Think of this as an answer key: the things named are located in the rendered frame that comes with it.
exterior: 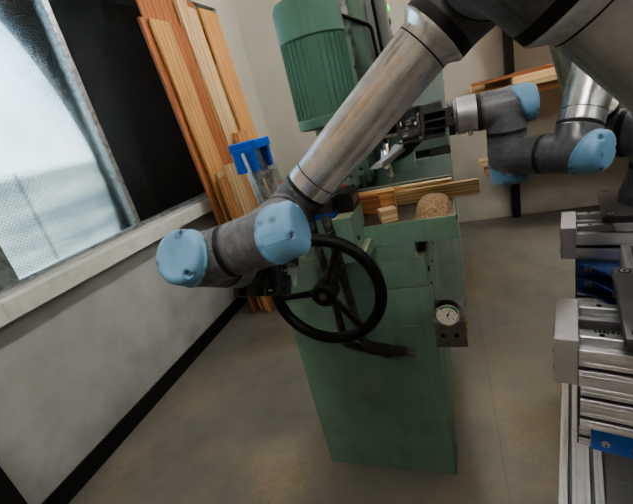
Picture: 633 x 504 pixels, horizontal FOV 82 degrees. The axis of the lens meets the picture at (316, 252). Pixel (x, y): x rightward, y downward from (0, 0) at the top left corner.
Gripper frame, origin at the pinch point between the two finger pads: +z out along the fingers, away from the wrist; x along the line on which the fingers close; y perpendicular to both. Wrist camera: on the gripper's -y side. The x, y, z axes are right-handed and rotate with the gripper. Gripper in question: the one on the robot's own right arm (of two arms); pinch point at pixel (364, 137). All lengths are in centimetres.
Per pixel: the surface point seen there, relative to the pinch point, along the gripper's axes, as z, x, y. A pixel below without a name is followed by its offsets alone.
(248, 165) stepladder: 74, -3, -75
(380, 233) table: 0.3, 24.3, -3.4
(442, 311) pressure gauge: -13.0, 45.4, -0.3
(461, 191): -20.5, 18.1, -18.2
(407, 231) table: -6.6, 24.6, -3.5
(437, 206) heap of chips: -14.4, 19.5, -4.9
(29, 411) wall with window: 139, 74, 15
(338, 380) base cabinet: 22, 73, -10
